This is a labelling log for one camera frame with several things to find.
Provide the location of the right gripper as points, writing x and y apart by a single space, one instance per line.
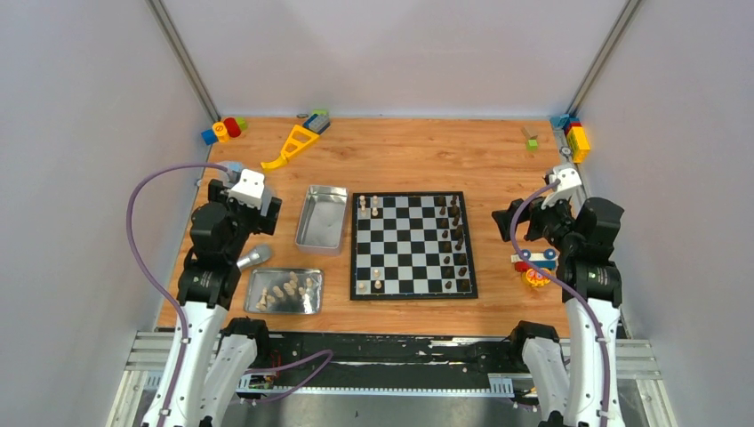
533 211

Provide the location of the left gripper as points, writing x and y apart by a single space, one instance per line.
269 214

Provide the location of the tin box with dark pieces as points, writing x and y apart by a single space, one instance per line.
322 220

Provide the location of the tin lid with light pieces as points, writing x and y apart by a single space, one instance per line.
285 291

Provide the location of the black silver chess board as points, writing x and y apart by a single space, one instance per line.
411 246

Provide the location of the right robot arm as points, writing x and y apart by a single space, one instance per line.
580 390

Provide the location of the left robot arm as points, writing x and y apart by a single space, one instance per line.
209 353

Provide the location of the silver microphone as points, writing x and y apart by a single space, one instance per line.
256 256

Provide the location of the blue plastic bag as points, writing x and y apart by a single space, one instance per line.
232 174

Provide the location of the colourful toy blocks right corner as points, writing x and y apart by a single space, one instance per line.
575 135

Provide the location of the colourful toy blocks corner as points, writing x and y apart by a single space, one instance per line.
225 130
575 135

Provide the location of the colourful toy blocks left corner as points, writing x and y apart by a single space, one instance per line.
225 130

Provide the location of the blue green toy block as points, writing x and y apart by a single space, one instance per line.
318 121

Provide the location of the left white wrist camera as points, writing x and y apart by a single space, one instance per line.
249 190

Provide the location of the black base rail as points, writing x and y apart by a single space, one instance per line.
389 361

